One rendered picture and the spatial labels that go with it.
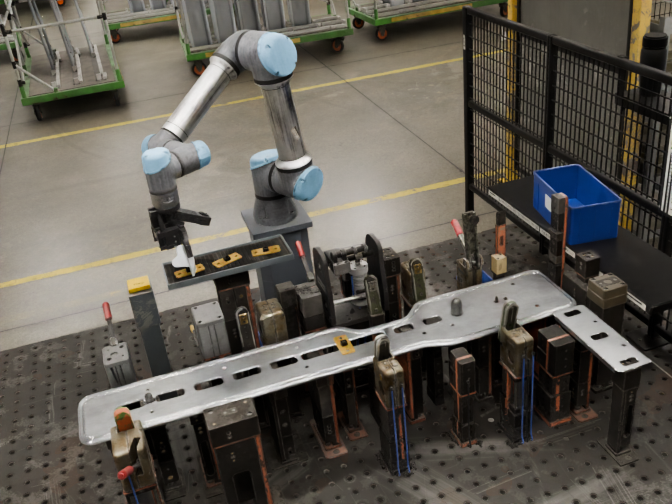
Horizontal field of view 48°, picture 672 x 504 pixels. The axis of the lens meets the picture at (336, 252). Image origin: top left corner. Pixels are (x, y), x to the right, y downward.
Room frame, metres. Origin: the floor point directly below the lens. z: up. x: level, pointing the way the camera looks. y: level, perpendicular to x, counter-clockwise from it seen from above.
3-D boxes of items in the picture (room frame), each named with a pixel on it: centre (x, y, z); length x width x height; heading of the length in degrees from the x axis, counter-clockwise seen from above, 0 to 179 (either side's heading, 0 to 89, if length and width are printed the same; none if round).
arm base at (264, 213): (2.30, 0.19, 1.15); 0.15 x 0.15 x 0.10
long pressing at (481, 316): (1.65, 0.02, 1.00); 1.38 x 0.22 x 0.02; 106
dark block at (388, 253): (1.93, -0.15, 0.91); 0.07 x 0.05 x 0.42; 16
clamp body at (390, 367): (1.51, -0.10, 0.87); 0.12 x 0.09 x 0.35; 16
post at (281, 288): (1.84, 0.16, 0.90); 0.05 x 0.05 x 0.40; 16
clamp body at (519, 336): (1.57, -0.44, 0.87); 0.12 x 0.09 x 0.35; 16
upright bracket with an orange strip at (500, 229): (1.96, -0.50, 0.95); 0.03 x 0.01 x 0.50; 106
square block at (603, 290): (1.74, -0.74, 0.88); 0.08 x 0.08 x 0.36; 16
